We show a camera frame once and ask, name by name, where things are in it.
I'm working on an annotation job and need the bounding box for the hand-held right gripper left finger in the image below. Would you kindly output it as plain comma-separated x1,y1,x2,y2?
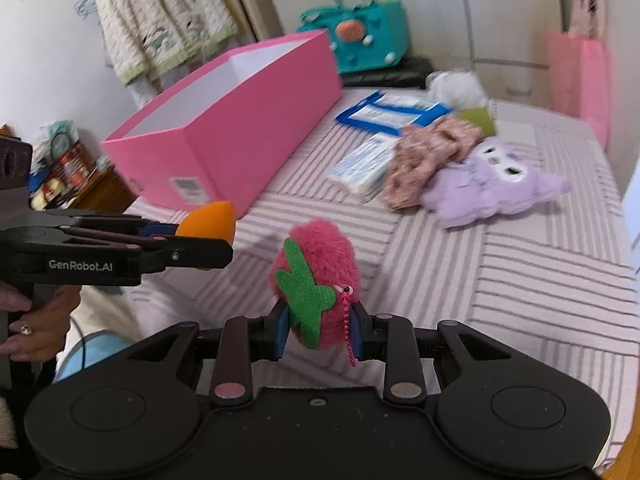
119,304,292,408

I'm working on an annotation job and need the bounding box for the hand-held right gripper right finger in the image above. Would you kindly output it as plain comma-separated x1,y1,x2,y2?
347,302,507,406

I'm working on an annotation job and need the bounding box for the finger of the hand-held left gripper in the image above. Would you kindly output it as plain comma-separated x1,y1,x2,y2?
65,212,182,240
125,234,234,275

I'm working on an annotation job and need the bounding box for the orange pompom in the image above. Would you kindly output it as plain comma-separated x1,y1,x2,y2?
177,200,237,247

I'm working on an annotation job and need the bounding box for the red pompom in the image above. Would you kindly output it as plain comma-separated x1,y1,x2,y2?
270,217,362,367

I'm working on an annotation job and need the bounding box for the pink storage box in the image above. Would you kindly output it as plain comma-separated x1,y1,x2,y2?
100,29,345,220

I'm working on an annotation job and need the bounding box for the white tissue packet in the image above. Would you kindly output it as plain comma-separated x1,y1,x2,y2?
327,134,402,197

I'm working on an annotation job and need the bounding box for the floral pink scrunchie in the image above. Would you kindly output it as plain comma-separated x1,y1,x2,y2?
381,115,485,211

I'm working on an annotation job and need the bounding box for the purple plush toy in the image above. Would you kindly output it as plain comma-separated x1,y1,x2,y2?
420,136,571,230

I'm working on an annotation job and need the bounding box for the white mesh bath pouf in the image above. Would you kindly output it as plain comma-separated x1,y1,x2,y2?
444,71,488,110

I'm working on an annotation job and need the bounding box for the person's left hand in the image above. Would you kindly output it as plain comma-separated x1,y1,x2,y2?
0,280,82,363

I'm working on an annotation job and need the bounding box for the wooden side cabinet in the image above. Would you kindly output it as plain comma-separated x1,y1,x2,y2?
65,167,137,213

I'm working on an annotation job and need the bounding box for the light blue stool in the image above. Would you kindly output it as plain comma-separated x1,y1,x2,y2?
55,330,133,386

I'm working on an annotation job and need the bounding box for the red snack packet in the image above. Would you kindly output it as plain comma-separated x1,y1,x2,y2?
52,142,97,191

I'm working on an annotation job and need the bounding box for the white plastic bag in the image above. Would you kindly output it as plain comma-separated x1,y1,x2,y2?
36,120,80,161

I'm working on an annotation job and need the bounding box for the striped pink bed sheet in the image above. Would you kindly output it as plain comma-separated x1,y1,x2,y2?
120,87,640,480

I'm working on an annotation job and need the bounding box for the cream knitted cardigan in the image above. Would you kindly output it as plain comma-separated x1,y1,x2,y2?
92,0,240,86

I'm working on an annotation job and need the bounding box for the blue wet wipes packet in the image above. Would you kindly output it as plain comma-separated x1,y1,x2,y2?
334,91,453,137

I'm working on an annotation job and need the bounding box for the black suitcase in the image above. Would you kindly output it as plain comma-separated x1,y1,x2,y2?
340,56,435,90

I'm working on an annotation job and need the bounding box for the teal felt handbag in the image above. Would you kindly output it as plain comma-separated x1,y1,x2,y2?
297,0,413,75

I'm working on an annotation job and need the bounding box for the pink paper bag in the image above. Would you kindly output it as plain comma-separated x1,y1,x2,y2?
545,30,613,148

